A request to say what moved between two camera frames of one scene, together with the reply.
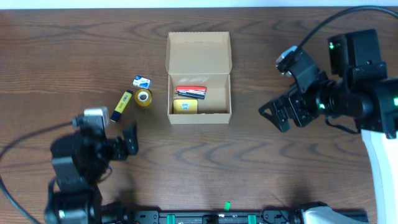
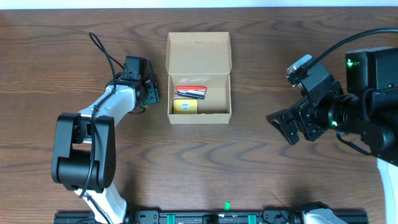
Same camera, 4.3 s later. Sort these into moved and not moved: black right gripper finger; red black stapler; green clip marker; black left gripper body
Moved: black left gripper body; black right gripper finger
Not moved: green clip marker; red black stapler
